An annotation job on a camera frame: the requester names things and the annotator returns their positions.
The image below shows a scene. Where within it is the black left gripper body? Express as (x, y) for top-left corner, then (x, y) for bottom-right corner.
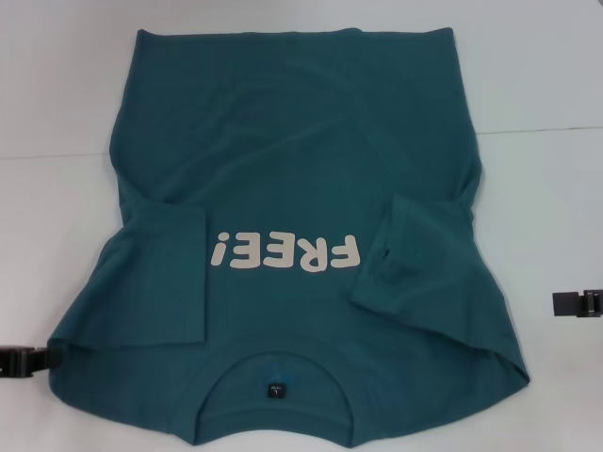
(0, 345), (38, 380)

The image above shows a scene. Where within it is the blue shirt with FREE print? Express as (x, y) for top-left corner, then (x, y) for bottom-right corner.
(46, 26), (532, 430)

